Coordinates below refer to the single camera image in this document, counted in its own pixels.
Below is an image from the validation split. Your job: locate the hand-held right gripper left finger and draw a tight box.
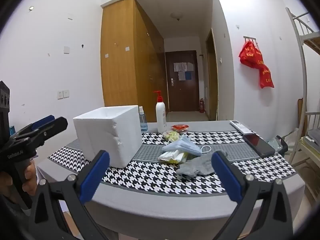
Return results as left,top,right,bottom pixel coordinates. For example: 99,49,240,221
29,150,110,240

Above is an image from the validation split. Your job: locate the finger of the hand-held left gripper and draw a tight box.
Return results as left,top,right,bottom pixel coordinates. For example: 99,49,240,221
10,115,55,137
11,117,68,148

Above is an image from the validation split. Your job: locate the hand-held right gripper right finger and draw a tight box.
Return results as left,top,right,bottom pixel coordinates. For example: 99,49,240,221
211,151,293,240

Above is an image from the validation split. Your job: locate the grey glove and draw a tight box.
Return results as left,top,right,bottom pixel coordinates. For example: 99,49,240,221
176,151,229,177

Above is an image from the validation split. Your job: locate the white foam box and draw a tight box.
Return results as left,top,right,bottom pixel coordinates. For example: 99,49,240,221
73,105,143,168

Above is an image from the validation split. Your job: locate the blue face mask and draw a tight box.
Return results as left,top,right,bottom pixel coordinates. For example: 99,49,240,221
161,134,212,157

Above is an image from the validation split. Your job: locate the white towel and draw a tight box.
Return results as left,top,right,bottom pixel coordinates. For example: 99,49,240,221
158,149,193,165

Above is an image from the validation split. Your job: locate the person's left forearm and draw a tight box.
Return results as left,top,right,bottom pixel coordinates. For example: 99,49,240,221
0,192,33,238

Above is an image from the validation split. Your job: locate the person's left hand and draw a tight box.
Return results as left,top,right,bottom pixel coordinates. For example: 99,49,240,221
0,161,38,196

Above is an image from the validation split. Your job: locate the black smartphone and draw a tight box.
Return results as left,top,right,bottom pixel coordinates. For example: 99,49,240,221
243,133,276,157

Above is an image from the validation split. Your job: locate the white remote control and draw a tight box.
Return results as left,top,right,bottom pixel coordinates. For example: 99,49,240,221
229,120,253,135

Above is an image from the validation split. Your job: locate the houndstooth table runner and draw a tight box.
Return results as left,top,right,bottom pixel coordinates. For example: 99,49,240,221
49,130,297,197

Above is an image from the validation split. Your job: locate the red snack packet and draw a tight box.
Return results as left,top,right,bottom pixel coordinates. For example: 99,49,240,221
171,124,190,133

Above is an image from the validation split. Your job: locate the blue spray bottle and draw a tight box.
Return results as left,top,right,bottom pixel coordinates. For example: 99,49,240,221
138,106,148,132

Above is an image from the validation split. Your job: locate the white lotion pump bottle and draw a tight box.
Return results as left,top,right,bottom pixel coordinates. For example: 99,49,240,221
153,90,167,133

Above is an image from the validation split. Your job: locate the dark brown entrance door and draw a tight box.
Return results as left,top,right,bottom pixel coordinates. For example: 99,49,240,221
165,50,199,112

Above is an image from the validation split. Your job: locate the wooden wardrobe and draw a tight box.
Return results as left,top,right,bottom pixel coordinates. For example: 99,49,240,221
100,0,167,122

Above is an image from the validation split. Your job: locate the light wooden side door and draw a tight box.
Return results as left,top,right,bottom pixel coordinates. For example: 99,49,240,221
205,29,218,121

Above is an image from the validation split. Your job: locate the red plastic bag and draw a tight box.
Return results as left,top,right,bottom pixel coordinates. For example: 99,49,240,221
239,40,263,69
259,64,275,89

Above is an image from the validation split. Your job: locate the wide white paper notice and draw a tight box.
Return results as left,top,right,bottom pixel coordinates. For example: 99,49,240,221
174,62,194,72

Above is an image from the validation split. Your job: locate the metal bunk bed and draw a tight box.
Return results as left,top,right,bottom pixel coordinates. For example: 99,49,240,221
285,7,320,165

